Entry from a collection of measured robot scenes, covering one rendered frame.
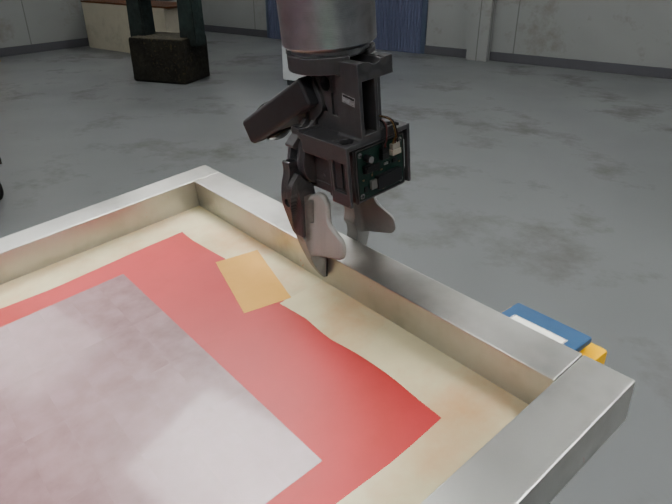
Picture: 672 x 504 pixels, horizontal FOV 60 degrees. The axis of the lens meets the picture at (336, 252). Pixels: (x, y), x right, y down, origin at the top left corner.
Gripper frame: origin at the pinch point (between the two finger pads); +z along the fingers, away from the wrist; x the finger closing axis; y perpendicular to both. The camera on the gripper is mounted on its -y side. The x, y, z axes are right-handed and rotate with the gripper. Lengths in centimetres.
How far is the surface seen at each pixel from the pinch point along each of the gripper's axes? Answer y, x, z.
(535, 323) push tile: 10.9, 20.2, 14.9
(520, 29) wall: -433, 682, 142
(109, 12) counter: -897, 308, 85
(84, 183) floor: -345, 61, 115
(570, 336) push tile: 15.0, 20.9, 15.0
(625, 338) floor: -31, 163, 129
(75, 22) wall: -981, 280, 100
